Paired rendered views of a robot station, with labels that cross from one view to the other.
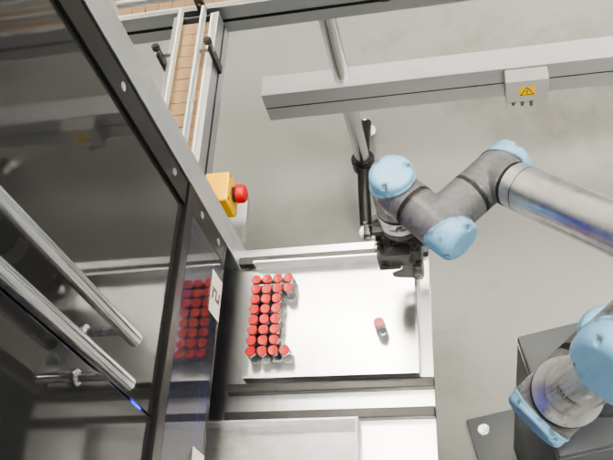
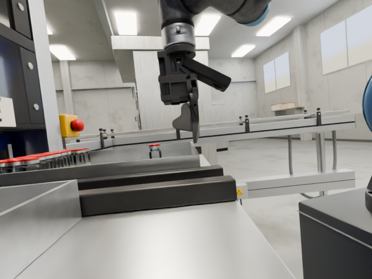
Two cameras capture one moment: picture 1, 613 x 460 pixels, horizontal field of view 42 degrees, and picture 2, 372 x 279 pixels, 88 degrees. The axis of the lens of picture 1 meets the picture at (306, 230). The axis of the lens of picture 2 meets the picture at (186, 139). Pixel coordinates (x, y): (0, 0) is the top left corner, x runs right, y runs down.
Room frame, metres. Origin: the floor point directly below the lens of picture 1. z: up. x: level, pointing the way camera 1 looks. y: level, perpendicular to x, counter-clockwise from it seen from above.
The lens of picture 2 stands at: (0.32, 0.01, 0.95)
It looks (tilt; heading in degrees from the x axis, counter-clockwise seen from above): 3 degrees down; 339
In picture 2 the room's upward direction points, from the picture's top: 6 degrees counter-clockwise
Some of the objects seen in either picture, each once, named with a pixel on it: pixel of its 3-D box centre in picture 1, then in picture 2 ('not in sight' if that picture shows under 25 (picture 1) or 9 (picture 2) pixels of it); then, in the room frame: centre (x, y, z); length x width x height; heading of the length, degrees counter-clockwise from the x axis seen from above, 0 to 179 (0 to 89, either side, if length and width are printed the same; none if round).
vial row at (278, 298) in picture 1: (277, 318); (52, 164); (0.76, 0.12, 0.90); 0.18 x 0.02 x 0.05; 159
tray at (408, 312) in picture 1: (332, 317); (109, 163); (0.72, 0.02, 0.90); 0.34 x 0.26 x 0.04; 69
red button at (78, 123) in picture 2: (238, 193); (76, 125); (1.02, 0.10, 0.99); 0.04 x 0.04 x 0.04; 69
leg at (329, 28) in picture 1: (347, 97); not in sight; (1.64, -0.27, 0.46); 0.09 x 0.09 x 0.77; 69
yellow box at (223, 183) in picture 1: (217, 195); (62, 127); (1.04, 0.15, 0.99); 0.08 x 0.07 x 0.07; 69
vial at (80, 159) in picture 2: (290, 292); (79, 159); (0.81, 0.08, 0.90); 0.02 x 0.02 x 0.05
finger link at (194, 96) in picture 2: (416, 263); (192, 102); (0.71, -0.17, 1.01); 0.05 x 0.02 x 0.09; 159
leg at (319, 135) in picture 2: not in sight; (323, 185); (1.23, -1.35, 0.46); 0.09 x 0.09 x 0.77; 69
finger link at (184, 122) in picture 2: (408, 272); (185, 124); (0.72, -0.15, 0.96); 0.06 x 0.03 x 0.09; 69
